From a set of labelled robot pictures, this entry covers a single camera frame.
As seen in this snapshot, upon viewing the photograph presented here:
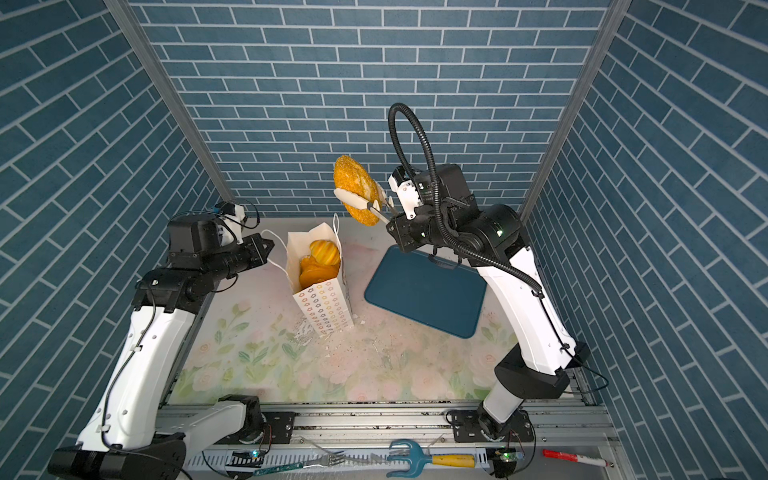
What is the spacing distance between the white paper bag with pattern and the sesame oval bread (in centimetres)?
8

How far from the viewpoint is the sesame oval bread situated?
65 cm

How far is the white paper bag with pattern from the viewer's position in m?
0.73

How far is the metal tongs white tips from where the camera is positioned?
62cm
